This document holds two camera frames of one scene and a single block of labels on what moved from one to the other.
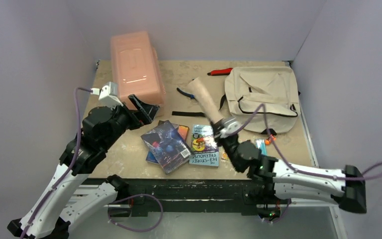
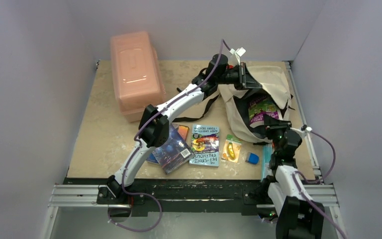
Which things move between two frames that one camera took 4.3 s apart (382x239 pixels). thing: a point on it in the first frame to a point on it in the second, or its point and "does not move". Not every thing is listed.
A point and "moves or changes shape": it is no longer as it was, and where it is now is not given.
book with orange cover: x=183 y=131 does not move
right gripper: x=217 y=128 to x=277 y=125
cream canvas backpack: x=247 y=87 moves or changes shape
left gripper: x=147 y=111 to x=244 y=79
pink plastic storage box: x=135 y=70 does not move
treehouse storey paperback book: x=204 y=149 does not move
